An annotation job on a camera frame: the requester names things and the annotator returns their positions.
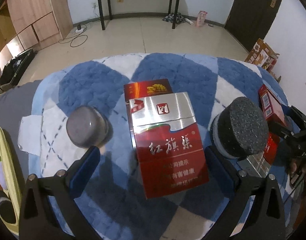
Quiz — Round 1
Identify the dark brown door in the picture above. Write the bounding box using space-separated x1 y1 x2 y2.
224 0 286 52

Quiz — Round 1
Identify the black case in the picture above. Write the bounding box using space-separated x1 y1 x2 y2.
0 48 38 93

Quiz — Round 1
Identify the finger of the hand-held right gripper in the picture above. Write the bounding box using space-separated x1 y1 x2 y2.
282 103 306 132
268 120 302 142

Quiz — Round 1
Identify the pale yellow tray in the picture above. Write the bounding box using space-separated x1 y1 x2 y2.
0 124 22 233

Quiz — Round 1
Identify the wooden wardrobe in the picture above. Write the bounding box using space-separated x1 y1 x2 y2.
0 0 73 55

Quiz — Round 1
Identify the grey bedsheet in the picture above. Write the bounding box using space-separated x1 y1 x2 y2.
0 80 43 240

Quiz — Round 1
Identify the black floor cable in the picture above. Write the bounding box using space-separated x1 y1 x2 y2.
59 24 103 48

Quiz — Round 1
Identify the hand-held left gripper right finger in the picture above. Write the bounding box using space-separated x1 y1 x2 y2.
204 145 286 240

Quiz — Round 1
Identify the red silver cigarette pack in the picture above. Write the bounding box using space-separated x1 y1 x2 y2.
127 92 210 200
237 132 281 178

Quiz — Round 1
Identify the blue white plaid blanket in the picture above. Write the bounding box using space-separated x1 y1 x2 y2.
28 52 297 240

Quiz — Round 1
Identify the printed cardboard box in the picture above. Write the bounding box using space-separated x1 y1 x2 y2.
244 38 280 72

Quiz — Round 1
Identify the red barcode cigarette pack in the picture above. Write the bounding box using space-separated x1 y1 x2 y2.
258 84 287 127

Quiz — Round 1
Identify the pile of clothes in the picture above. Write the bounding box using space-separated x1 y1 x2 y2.
162 12 186 23

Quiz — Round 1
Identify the person's right hand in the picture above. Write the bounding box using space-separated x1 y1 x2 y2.
289 159 299 178

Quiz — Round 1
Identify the black metal frame table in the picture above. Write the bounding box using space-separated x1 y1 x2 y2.
96 0 183 30

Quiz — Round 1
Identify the person's right forearm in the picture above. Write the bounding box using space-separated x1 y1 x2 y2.
292 187 306 232

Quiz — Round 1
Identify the red cigarette pack gold print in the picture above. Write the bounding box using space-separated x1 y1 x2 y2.
123 79 172 103

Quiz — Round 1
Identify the black sponge cylinder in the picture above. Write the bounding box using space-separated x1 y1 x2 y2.
0 190 17 224
209 96 270 159

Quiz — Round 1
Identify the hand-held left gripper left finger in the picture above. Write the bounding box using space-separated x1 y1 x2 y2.
19 145 103 240

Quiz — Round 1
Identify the white cloth piece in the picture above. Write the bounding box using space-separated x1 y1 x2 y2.
17 115 47 155

